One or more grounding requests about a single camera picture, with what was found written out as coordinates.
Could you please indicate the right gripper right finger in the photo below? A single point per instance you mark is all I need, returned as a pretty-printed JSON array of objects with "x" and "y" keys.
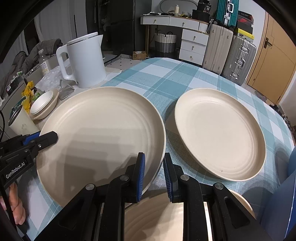
[{"x": 211, "y": 212}]

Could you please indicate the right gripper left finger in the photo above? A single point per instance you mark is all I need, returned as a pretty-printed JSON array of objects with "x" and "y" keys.
[{"x": 98, "y": 212}]

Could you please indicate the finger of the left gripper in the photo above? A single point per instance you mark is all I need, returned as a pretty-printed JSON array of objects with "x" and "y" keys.
[
  {"x": 42, "y": 142},
  {"x": 30, "y": 137}
]

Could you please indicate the large cream plate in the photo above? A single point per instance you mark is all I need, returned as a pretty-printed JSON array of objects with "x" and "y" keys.
[{"x": 100, "y": 133}]

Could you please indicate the stacked small cream bowls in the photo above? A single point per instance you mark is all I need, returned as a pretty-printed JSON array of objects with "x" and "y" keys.
[{"x": 45, "y": 105}]

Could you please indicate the person's left hand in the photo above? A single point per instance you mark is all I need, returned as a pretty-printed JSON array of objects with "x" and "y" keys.
[{"x": 16, "y": 205}]

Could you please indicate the white paper cup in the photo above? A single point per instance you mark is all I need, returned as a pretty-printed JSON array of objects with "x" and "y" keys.
[{"x": 21, "y": 123}]

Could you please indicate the metal phone stand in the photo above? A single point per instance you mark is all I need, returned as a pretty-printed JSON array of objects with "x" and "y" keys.
[{"x": 65, "y": 89}]

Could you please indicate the clear plastic bottle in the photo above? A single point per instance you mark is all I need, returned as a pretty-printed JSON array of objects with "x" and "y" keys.
[{"x": 43, "y": 62}]

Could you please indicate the white electric kettle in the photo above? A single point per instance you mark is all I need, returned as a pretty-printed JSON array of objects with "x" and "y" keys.
[{"x": 85, "y": 58}]

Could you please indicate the dotted beige rug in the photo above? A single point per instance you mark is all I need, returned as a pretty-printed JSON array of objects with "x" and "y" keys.
[{"x": 121, "y": 62}]

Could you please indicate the woven laundry basket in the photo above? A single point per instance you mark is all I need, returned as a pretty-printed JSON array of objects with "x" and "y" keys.
[{"x": 165, "y": 44}]

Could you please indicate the silver suitcase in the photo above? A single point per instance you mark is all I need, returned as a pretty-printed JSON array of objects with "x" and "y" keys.
[{"x": 239, "y": 60}]

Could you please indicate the wooden door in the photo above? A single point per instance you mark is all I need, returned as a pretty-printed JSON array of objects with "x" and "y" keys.
[{"x": 274, "y": 64}]

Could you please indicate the white drawer desk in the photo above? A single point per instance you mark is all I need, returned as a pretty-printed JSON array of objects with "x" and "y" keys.
[{"x": 194, "y": 38}]

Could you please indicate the beige suitcase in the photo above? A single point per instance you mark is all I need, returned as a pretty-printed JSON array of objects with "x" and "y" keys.
[{"x": 217, "y": 50}]

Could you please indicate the teal suitcase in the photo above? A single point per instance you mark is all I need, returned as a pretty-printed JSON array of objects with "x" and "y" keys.
[{"x": 227, "y": 12}]

